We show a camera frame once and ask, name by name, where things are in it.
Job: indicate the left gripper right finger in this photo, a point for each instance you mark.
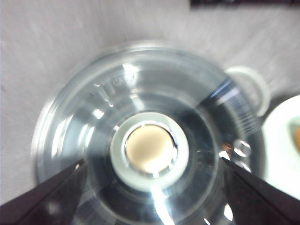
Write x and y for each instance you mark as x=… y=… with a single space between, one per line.
x=255 y=201

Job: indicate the green electric steamer pot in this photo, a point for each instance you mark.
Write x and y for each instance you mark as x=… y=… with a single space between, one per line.
x=244 y=96

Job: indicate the glass steamer lid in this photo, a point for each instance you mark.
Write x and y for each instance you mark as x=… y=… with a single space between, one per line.
x=152 y=125

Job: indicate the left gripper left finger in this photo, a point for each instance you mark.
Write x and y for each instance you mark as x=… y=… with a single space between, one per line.
x=53 y=204

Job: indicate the green plate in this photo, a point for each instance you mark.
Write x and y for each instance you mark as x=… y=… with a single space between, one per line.
x=281 y=159

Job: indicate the brown potato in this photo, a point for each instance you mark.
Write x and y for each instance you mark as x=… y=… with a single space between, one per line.
x=297 y=140

